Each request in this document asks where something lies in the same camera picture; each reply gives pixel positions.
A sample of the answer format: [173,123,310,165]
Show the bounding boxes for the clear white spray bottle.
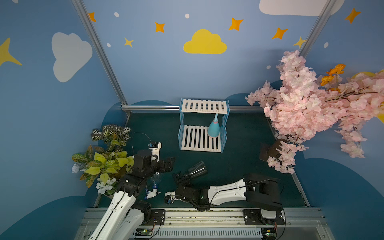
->
[145,173,162,200]

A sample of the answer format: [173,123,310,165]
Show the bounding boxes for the blue white slatted shelf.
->
[178,99,230,153]

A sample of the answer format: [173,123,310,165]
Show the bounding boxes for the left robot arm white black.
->
[90,150,176,240]

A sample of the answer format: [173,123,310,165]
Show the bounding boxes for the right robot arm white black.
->
[164,174,284,219]

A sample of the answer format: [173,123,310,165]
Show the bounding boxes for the green yellow potted plant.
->
[72,124,134,198]

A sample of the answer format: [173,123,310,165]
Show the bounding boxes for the left circuit board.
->
[135,229,154,238]

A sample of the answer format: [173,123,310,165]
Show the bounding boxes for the circuit board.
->
[261,228,277,240]
[135,229,154,238]

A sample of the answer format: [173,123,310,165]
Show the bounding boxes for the right circuit board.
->
[261,228,277,240]

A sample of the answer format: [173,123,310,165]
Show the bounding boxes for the brown tree pot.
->
[259,139,283,162]

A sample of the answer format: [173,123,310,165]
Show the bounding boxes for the pink cherry blossom tree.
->
[246,51,384,174]

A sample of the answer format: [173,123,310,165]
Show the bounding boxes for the orange artificial flowers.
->
[320,64,346,93]

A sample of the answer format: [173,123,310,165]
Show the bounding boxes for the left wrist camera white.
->
[149,142,162,162]

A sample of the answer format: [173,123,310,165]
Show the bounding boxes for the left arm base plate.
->
[142,209,166,226]

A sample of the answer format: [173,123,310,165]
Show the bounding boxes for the aluminium rail front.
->
[73,206,336,240]

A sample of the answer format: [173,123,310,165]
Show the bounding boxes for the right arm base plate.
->
[243,209,285,226]

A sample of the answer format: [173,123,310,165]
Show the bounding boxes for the aluminium frame back bar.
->
[121,105,264,113]

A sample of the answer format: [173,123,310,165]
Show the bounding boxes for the aluminium frame left post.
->
[72,0,132,119]

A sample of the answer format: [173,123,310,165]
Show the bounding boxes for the aluminium frame post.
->
[300,0,337,58]
[72,0,132,119]

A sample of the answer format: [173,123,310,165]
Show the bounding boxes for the aluminium frame right post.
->
[300,0,337,58]

